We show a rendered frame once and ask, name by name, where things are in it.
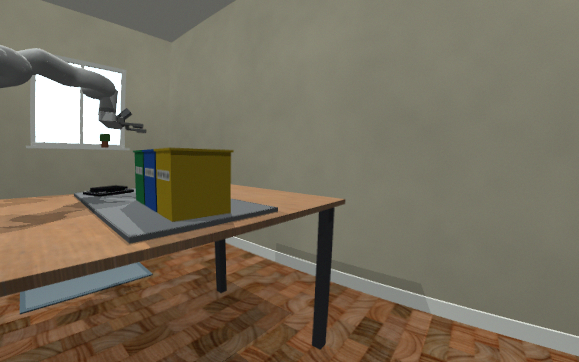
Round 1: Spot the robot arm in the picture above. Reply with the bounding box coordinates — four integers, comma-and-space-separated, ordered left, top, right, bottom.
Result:
0, 45, 118, 114

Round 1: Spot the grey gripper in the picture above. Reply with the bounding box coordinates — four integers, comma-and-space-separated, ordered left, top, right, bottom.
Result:
98, 112, 146, 133

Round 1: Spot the blue bin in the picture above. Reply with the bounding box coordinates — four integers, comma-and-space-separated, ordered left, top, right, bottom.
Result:
142, 149, 157, 212

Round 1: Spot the green open bin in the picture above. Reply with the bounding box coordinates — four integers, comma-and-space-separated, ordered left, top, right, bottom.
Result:
133, 150, 145, 205

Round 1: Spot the yellow bin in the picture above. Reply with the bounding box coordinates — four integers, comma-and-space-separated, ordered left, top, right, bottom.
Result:
154, 148, 233, 222

